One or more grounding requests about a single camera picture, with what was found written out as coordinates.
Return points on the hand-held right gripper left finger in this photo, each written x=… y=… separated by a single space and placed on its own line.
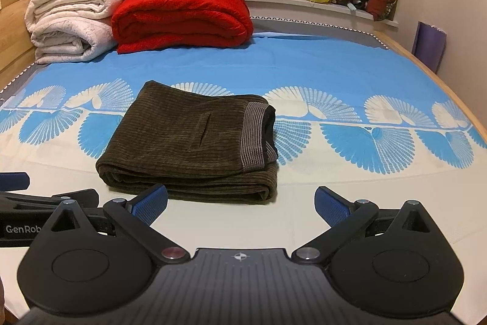
x=150 y=206

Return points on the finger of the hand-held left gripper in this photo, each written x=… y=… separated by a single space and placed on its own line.
x=13 y=180
x=34 y=200

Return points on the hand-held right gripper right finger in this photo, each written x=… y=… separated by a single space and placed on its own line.
x=331 y=207

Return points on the blue fan-print bed sheet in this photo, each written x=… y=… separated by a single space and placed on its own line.
x=323 y=66

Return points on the cream fluffy folded blanket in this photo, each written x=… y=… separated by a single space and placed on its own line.
x=68 y=20

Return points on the purple paper bag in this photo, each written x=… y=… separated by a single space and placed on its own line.
x=429 y=47

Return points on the red folded blanket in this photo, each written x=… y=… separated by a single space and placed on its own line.
x=182 y=16

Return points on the white window sill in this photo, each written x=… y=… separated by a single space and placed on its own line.
x=289 y=3

